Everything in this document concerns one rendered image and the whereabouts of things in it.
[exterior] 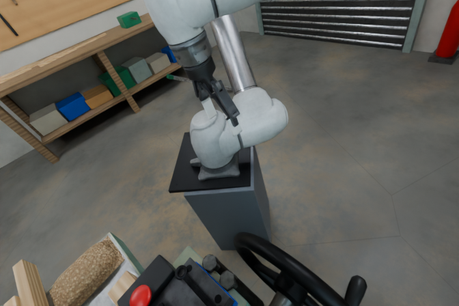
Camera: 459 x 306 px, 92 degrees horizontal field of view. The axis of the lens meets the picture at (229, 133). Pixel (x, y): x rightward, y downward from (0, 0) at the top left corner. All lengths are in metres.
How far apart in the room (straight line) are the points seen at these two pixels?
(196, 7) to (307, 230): 1.28
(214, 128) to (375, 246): 1.07
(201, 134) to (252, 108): 0.21
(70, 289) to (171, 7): 0.57
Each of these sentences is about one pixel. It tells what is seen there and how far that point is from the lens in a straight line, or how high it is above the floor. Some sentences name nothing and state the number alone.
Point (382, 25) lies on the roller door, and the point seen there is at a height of 0.25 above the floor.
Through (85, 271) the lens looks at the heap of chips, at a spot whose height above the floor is 0.93.
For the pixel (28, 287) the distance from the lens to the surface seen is 0.67.
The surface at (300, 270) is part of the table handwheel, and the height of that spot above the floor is 0.95.
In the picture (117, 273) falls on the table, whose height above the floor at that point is 0.90.
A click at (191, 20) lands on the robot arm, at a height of 1.24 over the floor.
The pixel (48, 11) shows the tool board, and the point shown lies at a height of 1.22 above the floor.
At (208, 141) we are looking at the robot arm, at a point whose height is 0.83.
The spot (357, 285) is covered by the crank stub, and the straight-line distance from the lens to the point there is 0.49.
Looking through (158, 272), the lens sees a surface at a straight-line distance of 0.41.
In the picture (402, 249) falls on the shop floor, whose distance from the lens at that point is 1.53.
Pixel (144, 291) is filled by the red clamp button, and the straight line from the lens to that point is 0.39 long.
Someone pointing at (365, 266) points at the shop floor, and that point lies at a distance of 1.45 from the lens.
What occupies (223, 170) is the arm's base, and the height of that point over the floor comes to 0.65.
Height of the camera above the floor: 1.35
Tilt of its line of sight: 40 degrees down
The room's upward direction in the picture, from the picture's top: 19 degrees counter-clockwise
